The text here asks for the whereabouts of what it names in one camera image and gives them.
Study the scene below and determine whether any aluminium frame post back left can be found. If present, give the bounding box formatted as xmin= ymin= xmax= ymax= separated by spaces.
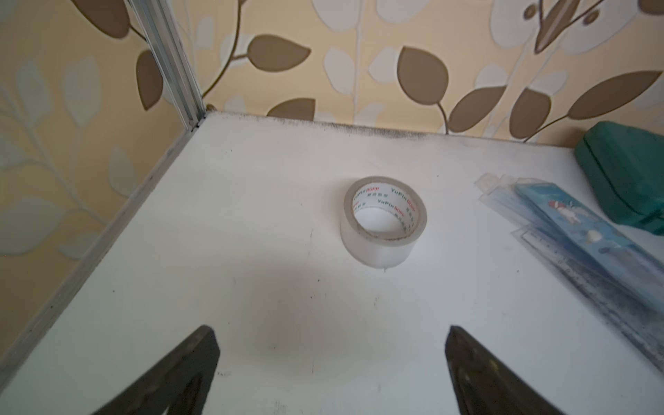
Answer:
xmin=130 ymin=0 xmax=207 ymax=131

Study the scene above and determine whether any clear packing tape roll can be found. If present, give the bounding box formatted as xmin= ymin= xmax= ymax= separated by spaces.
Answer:
xmin=340 ymin=176 xmax=428 ymax=269

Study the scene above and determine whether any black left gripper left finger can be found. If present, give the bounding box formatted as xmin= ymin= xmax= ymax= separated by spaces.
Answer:
xmin=95 ymin=325 xmax=221 ymax=414

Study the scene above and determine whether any blue ruler set pouch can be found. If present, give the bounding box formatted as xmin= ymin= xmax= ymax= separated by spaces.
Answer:
xmin=515 ymin=183 xmax=663 ymax=313

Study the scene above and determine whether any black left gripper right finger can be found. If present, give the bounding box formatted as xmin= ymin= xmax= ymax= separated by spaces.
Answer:
xmin=444 ymin=325 xmax=562 ymax=415

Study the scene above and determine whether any green plastic tool case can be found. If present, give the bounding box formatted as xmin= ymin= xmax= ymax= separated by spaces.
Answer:
xmin=574 ymin=121 xmax=663 ymax=236

